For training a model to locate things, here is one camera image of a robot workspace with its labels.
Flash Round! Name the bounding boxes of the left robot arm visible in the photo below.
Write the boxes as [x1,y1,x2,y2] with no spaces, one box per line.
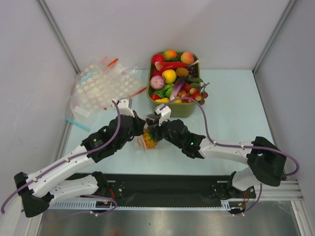
[14,115,146,218]

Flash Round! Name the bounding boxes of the red toy apple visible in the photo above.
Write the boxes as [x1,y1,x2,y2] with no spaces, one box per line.
[151,54,165,66]

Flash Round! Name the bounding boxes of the toy lychee cluster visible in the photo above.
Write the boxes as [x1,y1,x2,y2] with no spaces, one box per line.
[177,78,210,105]

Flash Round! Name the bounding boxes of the red toy chili pepper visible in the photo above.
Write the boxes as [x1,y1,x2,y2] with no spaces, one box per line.
[160,61,186,73]

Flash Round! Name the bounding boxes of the pile of dotted zip bags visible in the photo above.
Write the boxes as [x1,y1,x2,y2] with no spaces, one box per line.
[70,57,146,129]

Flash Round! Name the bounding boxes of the yellow toy lemon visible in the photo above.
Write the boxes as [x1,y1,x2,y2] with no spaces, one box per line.
[161,69,177,84]

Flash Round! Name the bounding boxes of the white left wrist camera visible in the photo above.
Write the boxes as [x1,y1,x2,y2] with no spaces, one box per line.
[117,97,134,117]

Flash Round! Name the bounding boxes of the dark purple toy plum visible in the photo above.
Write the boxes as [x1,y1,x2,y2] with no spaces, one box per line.
[145,117,156,126]

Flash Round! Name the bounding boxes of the purple toy eggplant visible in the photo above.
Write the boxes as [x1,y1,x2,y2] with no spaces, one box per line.
[169,77,187,100]

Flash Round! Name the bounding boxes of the white cable duct strip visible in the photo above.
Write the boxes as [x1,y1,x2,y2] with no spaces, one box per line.
[49,199,245,210]

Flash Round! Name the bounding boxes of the toy purple grapes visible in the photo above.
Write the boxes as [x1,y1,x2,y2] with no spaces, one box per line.
[186,65,197,78]

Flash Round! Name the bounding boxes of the toy peach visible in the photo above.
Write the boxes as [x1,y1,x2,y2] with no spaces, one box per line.
[180,51,194,64]

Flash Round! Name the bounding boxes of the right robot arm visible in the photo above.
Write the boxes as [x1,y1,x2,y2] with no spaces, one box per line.
[146,114,286,197]

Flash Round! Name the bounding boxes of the yellow toy banana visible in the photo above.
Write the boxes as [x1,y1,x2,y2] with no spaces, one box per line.
[155,97,170,103]

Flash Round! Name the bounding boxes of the clear dotted zip bag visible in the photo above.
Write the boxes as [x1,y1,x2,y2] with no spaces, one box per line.
[134,113,171,152]

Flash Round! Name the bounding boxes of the pink toy onion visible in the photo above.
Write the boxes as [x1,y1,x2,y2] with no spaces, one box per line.
[150,75,165,90]

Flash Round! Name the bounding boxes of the toy watermelon slice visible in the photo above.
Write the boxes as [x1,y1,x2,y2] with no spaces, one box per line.
[155,61,170,71]

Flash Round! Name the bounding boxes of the green toy watermelon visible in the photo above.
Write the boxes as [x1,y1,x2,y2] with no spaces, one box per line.
[164,84,174,98]

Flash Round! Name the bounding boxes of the blue zip bag slider strip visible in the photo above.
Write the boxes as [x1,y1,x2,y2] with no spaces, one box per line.
[65,118,90,132]

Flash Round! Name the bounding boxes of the brown toy kiwi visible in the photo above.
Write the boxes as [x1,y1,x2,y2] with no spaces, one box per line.
[175,67,189,77]

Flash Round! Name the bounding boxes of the green toy lettuce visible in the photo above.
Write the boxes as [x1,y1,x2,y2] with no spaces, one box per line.
[153,88,165,98]

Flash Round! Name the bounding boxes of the orange toy mango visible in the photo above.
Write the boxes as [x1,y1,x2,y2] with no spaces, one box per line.
[162,50,177,61]

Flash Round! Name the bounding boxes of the green plastic fruit bin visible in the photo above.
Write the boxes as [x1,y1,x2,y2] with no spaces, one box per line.
[147,51,200,118]

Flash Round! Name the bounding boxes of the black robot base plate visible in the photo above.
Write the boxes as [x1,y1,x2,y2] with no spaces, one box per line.
[66,173,255,207]

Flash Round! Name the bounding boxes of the toy pineapple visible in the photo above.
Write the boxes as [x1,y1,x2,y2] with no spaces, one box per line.
[142,129,158,150]

